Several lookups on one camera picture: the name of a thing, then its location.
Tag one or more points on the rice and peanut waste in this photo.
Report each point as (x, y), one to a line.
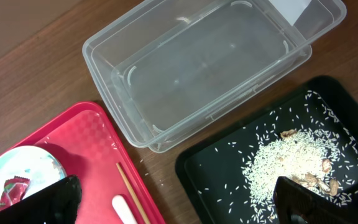
(302, 140)

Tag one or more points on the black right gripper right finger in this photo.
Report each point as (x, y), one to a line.
(296, 204)

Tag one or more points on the white plastic fork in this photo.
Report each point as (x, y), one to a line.
(122, 209)

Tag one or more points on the clear plastic bin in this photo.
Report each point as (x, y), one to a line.
(167, 69)

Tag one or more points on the white label on bin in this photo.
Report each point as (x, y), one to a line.
(291, 10)

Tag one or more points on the red snack wrapper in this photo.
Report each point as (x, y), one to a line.
(13, 191)

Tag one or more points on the light blue plate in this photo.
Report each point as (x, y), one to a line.
(26, 168)

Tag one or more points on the red serving tray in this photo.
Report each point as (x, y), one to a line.
(84, 141)

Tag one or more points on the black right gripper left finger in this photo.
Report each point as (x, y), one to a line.
(55, 204)

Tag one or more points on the wooden chopstick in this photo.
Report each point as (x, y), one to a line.
(133, 195)

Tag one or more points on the black plastic tray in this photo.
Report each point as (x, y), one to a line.
(343, 105)

